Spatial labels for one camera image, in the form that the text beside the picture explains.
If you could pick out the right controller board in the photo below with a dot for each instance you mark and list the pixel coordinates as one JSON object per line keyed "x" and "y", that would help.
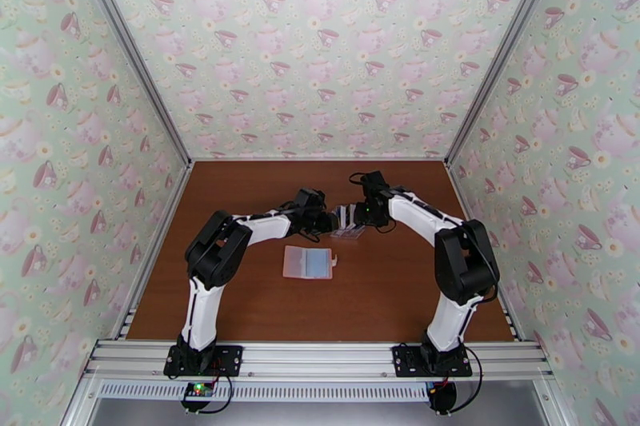
{"x": 442, "y": 397}

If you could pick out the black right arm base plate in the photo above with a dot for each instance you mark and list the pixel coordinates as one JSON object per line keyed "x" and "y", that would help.
{"x": 407, "y": 359}

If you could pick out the white credit card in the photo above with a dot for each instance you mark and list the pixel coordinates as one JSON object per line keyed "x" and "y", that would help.
{"x": 350, "y": 214}

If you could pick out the aluminium frame back rail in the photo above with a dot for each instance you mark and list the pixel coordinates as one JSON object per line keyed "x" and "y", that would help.
{"x": 320, "y": 159}

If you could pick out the light blue credit card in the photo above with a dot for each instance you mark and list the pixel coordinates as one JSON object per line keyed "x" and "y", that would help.
{"x": 316, "y": 263}

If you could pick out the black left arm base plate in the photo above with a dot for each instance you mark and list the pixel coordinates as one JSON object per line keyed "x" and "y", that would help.
{"x": 230, "y": 359}

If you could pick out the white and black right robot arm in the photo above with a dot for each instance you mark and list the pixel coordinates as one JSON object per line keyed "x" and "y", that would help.
{"x": 450, "y": 314}

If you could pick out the left controller board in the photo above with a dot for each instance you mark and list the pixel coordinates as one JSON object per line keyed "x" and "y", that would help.
{"x": 197, "y": 391}

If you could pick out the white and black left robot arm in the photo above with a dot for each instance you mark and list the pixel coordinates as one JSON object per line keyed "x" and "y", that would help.
{"x": 205, "y": 309}

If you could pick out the pink card holder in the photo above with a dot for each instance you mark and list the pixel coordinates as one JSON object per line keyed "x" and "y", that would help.
{"x": 292, "y": 262}

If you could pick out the aluminium mounting rail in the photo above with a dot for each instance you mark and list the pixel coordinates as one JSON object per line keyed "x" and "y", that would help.
{"x": 320, "y": 359}

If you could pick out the controller board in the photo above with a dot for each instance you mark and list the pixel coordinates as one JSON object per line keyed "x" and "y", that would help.
{"x": 197, "y": 391}
{"x": 442, "y": 397}

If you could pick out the clear acrylic card stand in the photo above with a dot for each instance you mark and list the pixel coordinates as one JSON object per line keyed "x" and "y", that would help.
{"x": 350, "y": 236}

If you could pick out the aluminium frame leg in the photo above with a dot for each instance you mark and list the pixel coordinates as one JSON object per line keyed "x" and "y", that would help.
{"x": 80, "y": 404}
{"x": 552, "y": 404}

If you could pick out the aluminium frame post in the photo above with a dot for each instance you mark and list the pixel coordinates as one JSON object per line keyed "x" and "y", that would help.
{"x": 504, "y": 50}
{"x": 134, "y": 50}

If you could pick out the aluminium frame side rail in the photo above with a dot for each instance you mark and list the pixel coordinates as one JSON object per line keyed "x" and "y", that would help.
{"x": 467, "y": 210}
{"x": 171, "y": 210}

